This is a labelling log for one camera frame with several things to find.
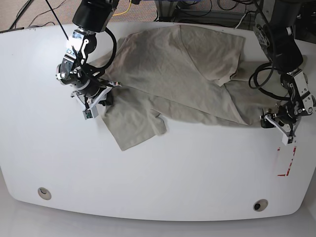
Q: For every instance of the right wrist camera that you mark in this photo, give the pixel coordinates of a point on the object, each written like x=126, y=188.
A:
x=90, y=113

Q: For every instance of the table grommet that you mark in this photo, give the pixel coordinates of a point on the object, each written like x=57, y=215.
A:
x=44, y=193
x=260, y=205

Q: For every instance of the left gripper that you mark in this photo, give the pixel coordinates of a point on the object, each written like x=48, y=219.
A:
x=285, y=118

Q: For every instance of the red tape marking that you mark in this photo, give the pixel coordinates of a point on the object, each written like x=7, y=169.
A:
x=284, y=161

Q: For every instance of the beige t-shirt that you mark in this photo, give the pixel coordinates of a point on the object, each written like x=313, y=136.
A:
x=182, y=72

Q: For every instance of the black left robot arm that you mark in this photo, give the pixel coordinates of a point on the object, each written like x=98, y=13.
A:
x=275, y=30

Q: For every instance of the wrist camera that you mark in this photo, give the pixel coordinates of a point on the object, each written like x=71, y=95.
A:
x=288, y=140
x=90, y=113

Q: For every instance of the right table grommet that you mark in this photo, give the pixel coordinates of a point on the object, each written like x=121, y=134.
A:
x=260, y=205

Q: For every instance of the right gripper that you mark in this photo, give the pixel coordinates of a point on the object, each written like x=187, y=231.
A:
x=90, y=95

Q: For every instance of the aluminium table leg frame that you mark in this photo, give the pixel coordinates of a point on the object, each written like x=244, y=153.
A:
x=170, y=10

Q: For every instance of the left table grommet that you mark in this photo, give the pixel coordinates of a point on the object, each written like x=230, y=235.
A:
x=44, y=193

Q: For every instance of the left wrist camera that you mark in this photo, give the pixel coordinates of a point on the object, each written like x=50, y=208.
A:
x=288, y=140

